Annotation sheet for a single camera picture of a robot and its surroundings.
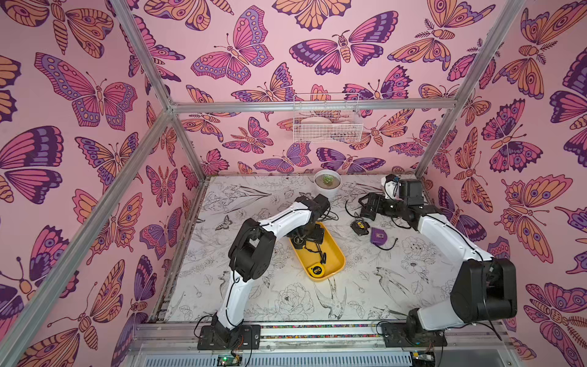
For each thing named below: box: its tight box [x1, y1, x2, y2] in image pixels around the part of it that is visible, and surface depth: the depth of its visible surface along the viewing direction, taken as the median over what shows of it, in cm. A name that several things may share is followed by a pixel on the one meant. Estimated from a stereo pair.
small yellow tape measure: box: [308, 263, 325, 278], surface depth 87 cm
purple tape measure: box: [369, 227, 388, 246], surface depth 97 cm
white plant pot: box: [313, 168, 342, 201], surface depth 106 cm
